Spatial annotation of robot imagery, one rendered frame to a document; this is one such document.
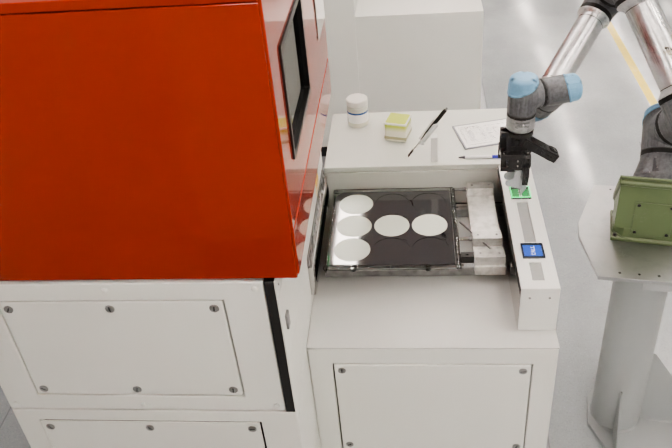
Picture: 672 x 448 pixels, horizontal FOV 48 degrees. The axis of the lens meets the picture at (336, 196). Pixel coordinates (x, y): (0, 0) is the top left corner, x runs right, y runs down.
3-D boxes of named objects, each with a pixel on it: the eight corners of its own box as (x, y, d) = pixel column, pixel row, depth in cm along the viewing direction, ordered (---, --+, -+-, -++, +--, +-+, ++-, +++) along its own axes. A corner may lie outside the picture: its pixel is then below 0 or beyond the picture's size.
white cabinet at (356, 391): (332, 531, 236) (306, 350, 190) (350, 315, 315) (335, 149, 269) (540, 537, 229) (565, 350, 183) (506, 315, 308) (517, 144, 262)
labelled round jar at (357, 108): (347, 128, 250) (345, 103, 245) (348, 118, 256) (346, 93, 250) (368, 128, 249) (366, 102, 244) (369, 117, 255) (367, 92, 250)
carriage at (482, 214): (474, 275, 202) (475, 267, 201) (466, 197, 232) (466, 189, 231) (505, 275, 202) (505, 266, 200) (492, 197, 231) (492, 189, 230)
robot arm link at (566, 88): (563, 81, 205) (525, 88, 204) (580, 66, 194) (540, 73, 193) (571, 108, 204) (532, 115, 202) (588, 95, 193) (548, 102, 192)
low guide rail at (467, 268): (325, 277, 211) (324, 268, 210) (326, 272, 213) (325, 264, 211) (506, 275, 206) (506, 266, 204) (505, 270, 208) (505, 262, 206)
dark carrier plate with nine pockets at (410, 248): (327, 266, 204) (327, 264, 203) (336, 194, 232) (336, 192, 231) (455, 265, 200) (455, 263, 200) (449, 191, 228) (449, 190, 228)
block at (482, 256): (475, 265, 201) (475, 256, 200) (474, 257, 204) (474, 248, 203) (505, 265, 201) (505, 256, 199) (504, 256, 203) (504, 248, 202)
